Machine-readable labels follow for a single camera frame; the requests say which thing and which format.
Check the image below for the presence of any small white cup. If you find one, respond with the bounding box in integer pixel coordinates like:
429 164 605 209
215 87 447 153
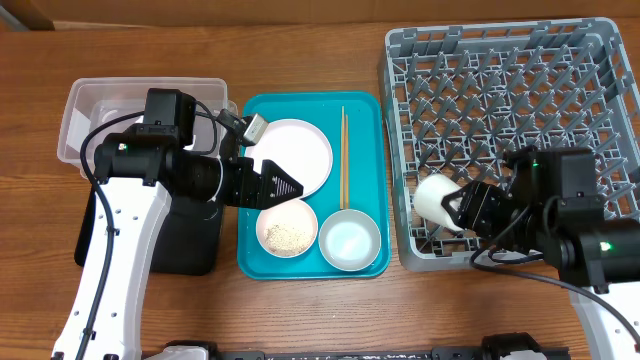
413 173 462 232

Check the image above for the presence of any white round plate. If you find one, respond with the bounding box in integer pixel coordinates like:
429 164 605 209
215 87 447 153
244 119 333 198

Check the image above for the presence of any pink bowl with rice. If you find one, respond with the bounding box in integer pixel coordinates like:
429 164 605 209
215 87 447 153
256 199 319 258

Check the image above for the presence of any grey metal bowl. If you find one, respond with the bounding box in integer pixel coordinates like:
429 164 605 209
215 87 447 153
318 209 382 272

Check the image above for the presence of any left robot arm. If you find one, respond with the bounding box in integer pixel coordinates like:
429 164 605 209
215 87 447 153
51 88 303 359

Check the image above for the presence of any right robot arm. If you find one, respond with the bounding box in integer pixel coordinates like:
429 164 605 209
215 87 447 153
441 146 639 359

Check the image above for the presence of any wooden chopstick left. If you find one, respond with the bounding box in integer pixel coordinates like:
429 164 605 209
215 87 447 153
339 105 346 210

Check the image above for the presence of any wooden chopstick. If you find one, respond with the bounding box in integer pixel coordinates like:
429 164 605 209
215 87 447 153
343 114 350 209
339 105 346 210

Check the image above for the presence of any black tray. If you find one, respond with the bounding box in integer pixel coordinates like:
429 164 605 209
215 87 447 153
73 189 225 277

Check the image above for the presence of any wooden chopstick right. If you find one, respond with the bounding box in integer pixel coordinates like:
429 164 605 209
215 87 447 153
343 114 350 209

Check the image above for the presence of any teal serving tray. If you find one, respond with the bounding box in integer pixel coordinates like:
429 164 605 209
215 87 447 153
237 91 391 280

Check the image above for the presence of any grey dish rack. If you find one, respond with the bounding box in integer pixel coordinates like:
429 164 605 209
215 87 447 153
379 17 639 272

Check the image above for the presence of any clear plastic bin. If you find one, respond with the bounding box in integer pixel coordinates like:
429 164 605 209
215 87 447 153
57 77 238 168

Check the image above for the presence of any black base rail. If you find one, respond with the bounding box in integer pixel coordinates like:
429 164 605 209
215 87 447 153
144 332 571 360

